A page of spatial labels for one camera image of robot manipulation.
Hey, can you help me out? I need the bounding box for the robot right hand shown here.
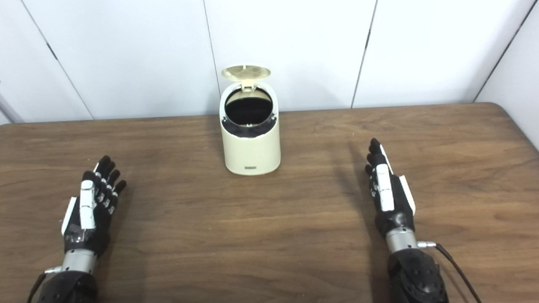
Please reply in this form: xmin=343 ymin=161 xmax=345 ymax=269
xmin=365 ymin=138 xmax=416 ymax=239

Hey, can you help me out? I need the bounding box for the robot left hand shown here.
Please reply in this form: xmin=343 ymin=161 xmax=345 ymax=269
xmin=61 ymin=155 xmax=127 ymax=258

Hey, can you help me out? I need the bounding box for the round cream bin lid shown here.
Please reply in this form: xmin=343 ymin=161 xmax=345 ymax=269
xmin=221 ymin=64 xmax=271 ymax=91

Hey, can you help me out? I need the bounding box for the cream-colored bin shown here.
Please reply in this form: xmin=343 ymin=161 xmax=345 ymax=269
xmin=219 ymin=82 xmax=281 ymax=175

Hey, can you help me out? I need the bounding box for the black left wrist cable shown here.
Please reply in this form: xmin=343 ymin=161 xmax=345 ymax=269
xmin=26 ymin=266 xmax=63 ymax=303

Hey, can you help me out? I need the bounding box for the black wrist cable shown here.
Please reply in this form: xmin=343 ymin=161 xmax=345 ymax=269
xmin=26 ymin=266 xmax=63 ymax=303
xmin=417 ymin=241 xmax=483 ymax=303

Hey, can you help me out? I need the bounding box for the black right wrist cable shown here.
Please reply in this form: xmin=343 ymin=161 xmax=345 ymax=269
xmin=417 ymin=241 xmax=483 ymax=303

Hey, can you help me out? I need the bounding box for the gray wall corner strip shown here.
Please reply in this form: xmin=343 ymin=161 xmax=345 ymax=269
xmin=0 ymin=93 xmax=24 ymax=125

